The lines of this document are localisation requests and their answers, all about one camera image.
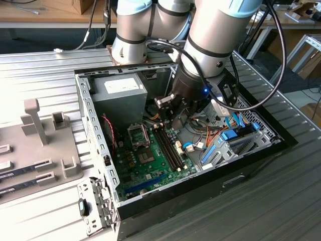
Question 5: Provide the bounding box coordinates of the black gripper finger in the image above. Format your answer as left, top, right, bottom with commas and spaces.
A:
186, 102, 202, 118
153, 93, 182, 130

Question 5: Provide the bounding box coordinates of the CPU with silver top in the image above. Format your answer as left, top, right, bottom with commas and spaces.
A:
173, 111, 189, 131

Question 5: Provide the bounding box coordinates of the CPU socket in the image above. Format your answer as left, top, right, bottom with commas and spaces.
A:
136, 148, 153, 164

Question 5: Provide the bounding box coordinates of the metal socket cover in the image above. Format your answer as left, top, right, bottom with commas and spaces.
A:
127, 123, 151, 149

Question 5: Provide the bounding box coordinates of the black RAM slot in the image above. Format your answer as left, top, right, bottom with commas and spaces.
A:
162, 127, 185, 170
159, 127, 182, 171
155, 128, 179, 172
152, 128, 176, 172

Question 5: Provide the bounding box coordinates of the hard disk in blue carrier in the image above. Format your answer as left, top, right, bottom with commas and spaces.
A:
220, 125, 260, 146

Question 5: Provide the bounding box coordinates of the grey power supply unit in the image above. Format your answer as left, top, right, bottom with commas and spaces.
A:
90, 73, 148, 126

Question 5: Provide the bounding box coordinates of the green motherboard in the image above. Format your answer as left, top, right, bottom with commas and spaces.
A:
114, 123, 199, 201

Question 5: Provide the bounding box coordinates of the blue expansion slot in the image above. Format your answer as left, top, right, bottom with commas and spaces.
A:
124, 173, 168, 194

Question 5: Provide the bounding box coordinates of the perforated metal disk bay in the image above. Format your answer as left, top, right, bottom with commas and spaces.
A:
200, 95, 283, 173

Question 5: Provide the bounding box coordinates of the black slanted pole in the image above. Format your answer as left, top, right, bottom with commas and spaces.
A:
238, 10, 274, 60

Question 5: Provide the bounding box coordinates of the black PC case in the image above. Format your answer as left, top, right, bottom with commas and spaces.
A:
74, 57, 299, 241

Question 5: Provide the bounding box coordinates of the small white box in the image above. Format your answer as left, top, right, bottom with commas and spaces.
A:
252, 11, 273, 21

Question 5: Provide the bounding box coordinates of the black latch with teal stripe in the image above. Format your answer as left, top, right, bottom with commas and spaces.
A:
78, 198, 90, 217

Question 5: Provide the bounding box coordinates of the large brown cardboard box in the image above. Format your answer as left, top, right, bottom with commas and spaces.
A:
298, 50, 321, 80

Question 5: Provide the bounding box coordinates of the open cardboard box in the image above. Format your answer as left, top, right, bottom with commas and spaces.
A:
288, 0, 321, 23

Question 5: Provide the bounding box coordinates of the grey parts rack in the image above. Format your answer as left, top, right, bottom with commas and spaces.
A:
0, 98, 85, 199

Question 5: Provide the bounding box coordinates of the dark RAM stick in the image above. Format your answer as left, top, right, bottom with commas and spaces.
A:
0, 163, 38, 180
0, 179, 40, 195

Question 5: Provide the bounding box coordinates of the wooden desk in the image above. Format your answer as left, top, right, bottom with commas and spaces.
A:
0, 0, 321, 60

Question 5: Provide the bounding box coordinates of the white camera with black bracket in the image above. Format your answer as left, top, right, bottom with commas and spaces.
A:
210, 74, 239, 117

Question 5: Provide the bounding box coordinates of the blue flat data wire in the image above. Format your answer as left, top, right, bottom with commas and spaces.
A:
225, 112, 246, 132

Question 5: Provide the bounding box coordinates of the blue wire with white plug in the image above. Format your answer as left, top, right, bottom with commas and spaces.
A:
182, 141, 209, 153

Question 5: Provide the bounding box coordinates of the blue plastic rail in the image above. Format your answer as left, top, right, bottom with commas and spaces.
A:
202, 144, 218, 164

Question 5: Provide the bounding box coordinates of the red black twisted wire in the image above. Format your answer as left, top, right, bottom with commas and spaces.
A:
101, 113, 118, 151

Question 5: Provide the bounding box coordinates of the black camera cable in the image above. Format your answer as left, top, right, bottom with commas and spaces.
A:
145, 0, 288, 111

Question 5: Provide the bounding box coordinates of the aluminium profile frame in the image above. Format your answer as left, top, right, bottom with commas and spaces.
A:
269, 34, 321, 86

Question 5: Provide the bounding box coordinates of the grey cable with metal plug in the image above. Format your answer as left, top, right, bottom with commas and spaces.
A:
54, 0, 112, 53

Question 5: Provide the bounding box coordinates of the thin grey desk cable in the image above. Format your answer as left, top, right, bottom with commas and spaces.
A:
10, 0, 48, 15

